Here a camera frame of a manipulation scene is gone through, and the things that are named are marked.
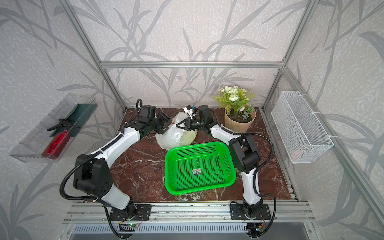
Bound red black spray bottle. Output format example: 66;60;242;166
42;119;73;160

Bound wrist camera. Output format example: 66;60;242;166
183;105;197;120
138;105;157;124

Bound white printed plastic bag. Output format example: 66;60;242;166
155;112;198;151

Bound basket barcode label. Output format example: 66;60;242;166
193;169;202;176

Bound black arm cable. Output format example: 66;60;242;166
206;107;277;238
59;98;143;238

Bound artificial white flower plant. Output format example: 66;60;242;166
213;86;255;123

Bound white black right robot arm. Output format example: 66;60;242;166
176;118;263;219

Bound beige plastic flower pot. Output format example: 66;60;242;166
224;112;257;133

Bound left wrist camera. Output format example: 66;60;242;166
138;105;157;124

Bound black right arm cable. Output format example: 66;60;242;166
206;107;277;238

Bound white wire mesh basket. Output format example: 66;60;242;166
271;91;334;164

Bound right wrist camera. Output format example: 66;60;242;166
183;105;197;120

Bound dark green cloth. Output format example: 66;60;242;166
51;104;98;138

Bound green plastic perforated basket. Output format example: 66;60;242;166
165;142;237;196

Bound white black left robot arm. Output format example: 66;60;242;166
73;113;172;212

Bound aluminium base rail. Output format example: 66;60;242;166
55;200;323;240

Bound clear plastic wall tray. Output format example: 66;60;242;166
10;94;98;163

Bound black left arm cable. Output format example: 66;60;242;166
59;98;143;238

